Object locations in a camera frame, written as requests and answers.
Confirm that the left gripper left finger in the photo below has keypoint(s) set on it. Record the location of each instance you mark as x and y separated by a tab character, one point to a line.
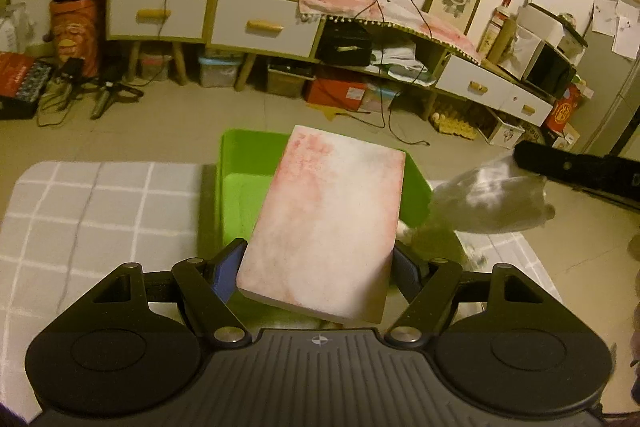
206	287

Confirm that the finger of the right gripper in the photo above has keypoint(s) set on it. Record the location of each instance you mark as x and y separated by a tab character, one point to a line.
609	176

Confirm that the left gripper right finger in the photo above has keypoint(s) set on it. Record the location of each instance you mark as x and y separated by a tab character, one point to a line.
429	286

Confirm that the pink stained sponge block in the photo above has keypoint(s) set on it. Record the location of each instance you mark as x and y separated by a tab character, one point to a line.
322	244

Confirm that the white cloth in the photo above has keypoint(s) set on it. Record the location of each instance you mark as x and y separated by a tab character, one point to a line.
494	198

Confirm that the black microwave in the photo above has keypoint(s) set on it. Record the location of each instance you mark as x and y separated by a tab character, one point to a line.
549	70

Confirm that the green plastic bin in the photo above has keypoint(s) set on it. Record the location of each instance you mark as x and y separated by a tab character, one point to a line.
247	161

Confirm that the grey checkered blanket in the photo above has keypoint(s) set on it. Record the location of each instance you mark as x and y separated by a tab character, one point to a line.
68	224

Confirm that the egg carton tray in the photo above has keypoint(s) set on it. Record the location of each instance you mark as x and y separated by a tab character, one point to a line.
453	126

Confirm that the red box under cabinet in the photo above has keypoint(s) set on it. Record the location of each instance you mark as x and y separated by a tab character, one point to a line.
340	94

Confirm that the black tripod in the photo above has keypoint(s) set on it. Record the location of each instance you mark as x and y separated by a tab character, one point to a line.
110	86

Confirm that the black bag in cabinet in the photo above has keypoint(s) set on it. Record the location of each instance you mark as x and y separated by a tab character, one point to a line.
344	44

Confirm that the long tv cabinet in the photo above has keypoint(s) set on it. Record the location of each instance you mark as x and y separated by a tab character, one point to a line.
275	28

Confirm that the red black box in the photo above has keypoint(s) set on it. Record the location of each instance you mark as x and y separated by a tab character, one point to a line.
23	80

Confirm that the orange snack bag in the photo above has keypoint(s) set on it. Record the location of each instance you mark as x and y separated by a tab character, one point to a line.
77	31

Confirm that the pink table runner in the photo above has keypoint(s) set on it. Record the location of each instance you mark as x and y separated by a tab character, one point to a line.
398	14

